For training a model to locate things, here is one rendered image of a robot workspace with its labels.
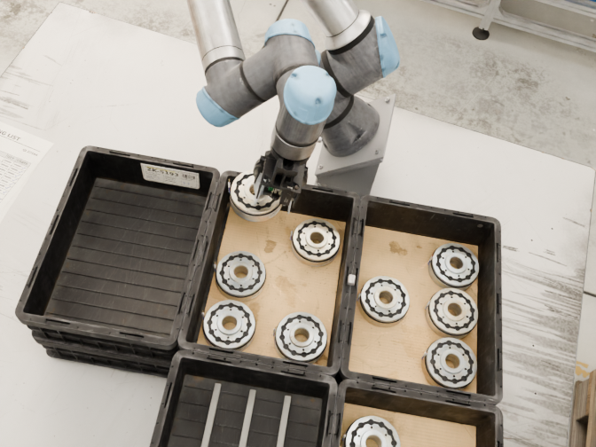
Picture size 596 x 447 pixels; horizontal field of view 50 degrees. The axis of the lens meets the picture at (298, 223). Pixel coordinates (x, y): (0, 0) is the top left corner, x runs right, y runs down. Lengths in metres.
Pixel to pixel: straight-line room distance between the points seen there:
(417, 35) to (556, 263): 1.66
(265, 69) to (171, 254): 0.51
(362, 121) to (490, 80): 1.59
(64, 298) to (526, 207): 1.14
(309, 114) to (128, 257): 0.60
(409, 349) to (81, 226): 0.74
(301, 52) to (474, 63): 2.10
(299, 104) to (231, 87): 0.16
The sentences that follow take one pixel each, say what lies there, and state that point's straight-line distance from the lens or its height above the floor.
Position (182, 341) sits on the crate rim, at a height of 0.93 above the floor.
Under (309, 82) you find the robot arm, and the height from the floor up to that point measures 1.35.
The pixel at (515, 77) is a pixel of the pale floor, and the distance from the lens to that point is 3.08.
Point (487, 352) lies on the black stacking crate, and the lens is 1.32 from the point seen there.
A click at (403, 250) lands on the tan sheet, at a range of 1.42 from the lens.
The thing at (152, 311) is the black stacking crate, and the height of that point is 0.83.
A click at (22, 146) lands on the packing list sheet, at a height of 0.70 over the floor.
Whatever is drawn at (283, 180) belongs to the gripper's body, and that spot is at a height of 1.16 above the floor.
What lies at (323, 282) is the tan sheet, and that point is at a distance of 1.35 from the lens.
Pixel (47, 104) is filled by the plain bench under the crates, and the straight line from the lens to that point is 1.83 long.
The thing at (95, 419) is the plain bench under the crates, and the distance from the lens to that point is 1.41.
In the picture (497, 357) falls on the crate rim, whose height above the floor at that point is 0.92.
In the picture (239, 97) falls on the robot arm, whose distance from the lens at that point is 1.06.
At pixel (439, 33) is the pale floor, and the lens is 3.15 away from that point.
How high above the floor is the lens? 2.05
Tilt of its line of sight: 60 degrees down
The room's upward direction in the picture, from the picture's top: 10 degrees clockwise
